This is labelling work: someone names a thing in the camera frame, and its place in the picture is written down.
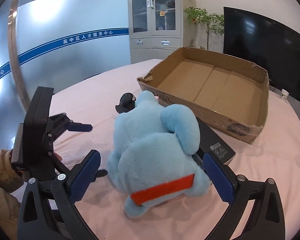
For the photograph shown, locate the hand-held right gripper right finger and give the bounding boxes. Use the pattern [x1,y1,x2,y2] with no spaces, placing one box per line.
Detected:
[202,152,285,240]

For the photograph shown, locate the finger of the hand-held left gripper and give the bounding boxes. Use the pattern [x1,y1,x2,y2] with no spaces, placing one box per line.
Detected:
[52,154,108,178]
[48,113,92,143]

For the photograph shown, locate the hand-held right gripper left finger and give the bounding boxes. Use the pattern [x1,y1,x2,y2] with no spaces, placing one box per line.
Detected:
[17,149,101,240]

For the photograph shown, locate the black box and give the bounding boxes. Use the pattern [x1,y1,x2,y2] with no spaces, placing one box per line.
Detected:
[192,117,236,167]

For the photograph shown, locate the round black white penguin toy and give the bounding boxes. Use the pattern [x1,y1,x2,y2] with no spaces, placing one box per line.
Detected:
[115,92,138,114]

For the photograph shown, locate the light blue plush toy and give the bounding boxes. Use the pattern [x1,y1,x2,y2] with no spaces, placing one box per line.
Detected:
[107,90,212,218]

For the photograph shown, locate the brown cardboard box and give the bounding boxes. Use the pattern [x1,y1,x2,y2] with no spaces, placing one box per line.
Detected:
[137,46,269,145]

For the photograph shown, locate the grey metal cabinet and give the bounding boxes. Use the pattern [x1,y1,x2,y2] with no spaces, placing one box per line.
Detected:
[127,0,184,64]

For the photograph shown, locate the black television screen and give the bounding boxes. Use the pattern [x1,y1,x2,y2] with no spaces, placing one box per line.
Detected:
[223,6,300,103]

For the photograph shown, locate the green potted plant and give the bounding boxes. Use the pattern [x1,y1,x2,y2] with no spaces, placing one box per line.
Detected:
[184,6,225,50]

